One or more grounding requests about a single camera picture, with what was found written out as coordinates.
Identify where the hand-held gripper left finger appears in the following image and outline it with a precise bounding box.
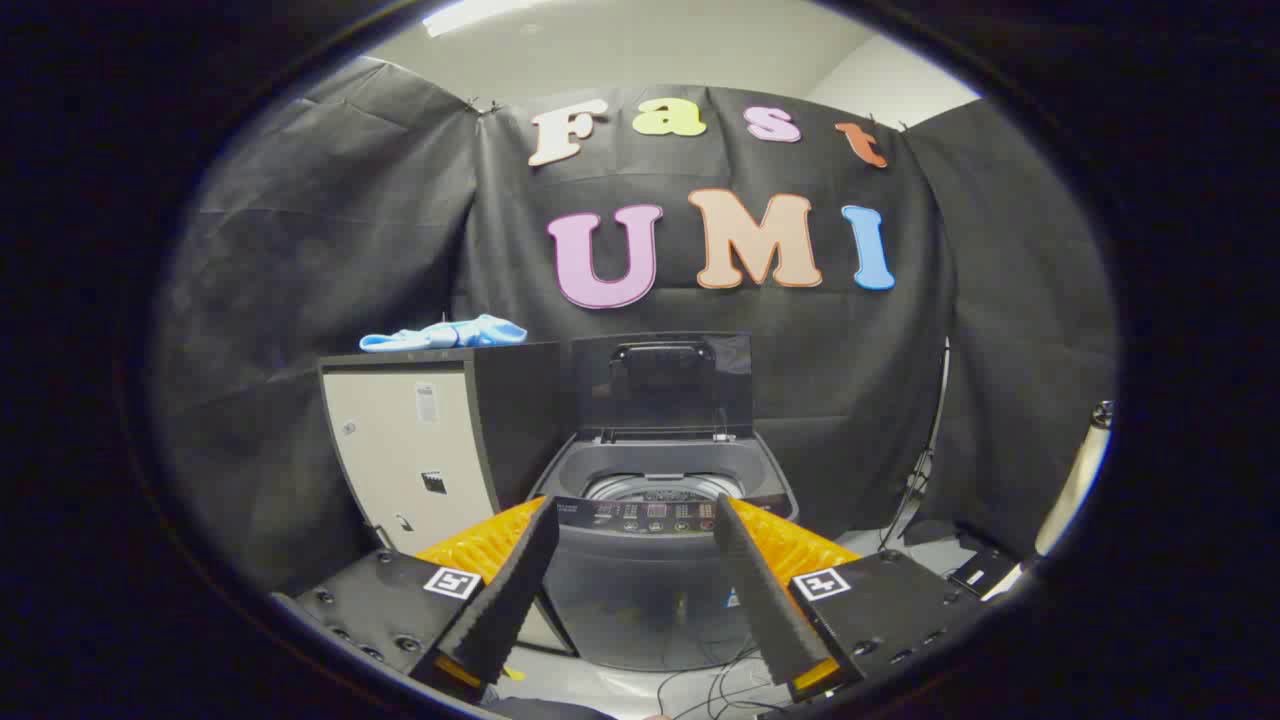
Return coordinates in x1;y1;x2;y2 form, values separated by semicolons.
275;497;561;706

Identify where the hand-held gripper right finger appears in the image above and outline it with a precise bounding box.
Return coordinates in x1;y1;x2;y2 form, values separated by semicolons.
713;495;1001;706

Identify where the grey top-load washing machine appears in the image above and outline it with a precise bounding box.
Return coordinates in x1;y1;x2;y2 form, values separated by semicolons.
528;430;801;673

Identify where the light blue shirt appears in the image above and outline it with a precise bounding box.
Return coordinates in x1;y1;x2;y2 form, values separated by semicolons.
359;314;528;353

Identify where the thin metal stand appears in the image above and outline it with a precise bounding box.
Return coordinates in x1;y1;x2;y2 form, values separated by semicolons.
880;338;951;551

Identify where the black box with white label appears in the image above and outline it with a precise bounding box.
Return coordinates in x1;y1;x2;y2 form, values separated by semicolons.
948;545;1021;599

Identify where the black backdrop cloth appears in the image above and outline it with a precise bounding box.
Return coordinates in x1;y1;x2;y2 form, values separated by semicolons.
150;55;1119;601

